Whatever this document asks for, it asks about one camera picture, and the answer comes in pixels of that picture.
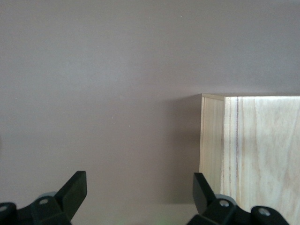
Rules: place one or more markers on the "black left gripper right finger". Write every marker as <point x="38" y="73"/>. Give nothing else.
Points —
<point x="202" y="194"/>

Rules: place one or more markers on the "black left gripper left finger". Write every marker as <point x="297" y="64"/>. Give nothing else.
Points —
<point x="70" y="194"/>

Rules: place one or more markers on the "light wooden drawer cabinet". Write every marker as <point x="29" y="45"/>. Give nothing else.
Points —
<point x="257" y="140"/>

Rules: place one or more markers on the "brown table cover sheet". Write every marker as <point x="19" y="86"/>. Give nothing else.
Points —
<point x="93" y="70"/>

